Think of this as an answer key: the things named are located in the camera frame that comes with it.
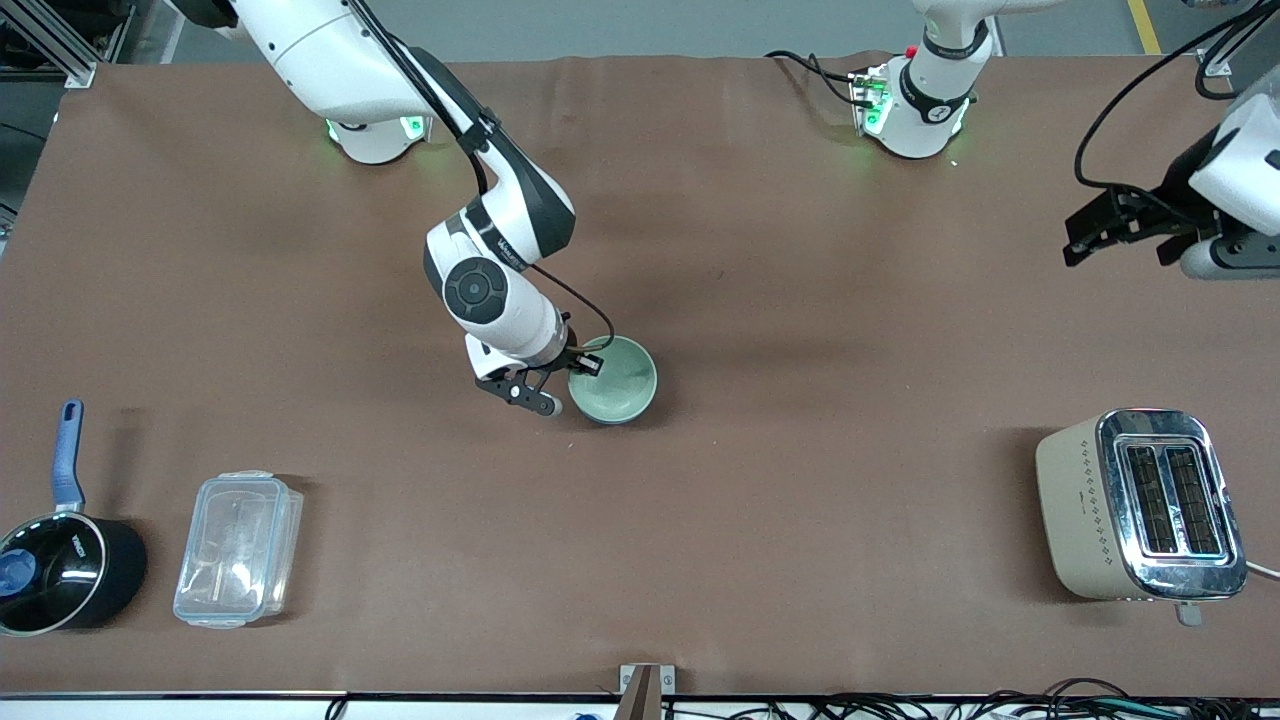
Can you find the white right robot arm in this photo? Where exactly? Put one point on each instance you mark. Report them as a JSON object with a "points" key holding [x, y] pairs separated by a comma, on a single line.
{"points": [[400, 90]]}

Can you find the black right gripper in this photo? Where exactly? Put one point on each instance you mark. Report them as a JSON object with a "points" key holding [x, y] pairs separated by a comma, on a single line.
{"points": [[567, 350]]}

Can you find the glass lid with blue knob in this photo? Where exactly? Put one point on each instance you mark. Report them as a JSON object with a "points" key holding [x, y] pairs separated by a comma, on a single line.
{"points": [[40, 575]]}

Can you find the clear plastic food container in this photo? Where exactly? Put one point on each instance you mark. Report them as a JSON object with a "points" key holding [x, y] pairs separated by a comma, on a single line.
{"points": [[238, 549]]}

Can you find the brown table mat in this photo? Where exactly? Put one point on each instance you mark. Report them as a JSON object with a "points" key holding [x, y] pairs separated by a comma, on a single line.
{"points": [[760, 500]]}

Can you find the aluminium frame profile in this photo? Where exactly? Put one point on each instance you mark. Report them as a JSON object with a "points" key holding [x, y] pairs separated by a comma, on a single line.
{"points": [[55, 40]]}

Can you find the metal table clamp bracket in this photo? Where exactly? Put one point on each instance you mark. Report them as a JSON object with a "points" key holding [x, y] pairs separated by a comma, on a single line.
{"points": [[646, 690]]}

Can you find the beige chrome toaster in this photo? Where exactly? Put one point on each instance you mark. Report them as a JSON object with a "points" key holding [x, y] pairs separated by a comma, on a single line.
{"points": [[1140, 505]]}

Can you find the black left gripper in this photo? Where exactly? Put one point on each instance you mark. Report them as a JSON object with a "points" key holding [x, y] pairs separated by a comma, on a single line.
{"points": [[1167, 198]]}

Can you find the green bowl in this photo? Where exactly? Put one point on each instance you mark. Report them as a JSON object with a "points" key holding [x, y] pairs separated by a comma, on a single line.
{"points": [[622, 385]]}

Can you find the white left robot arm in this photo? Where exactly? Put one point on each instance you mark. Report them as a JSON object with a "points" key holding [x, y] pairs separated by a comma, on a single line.
{"points": [[925, 100]]}

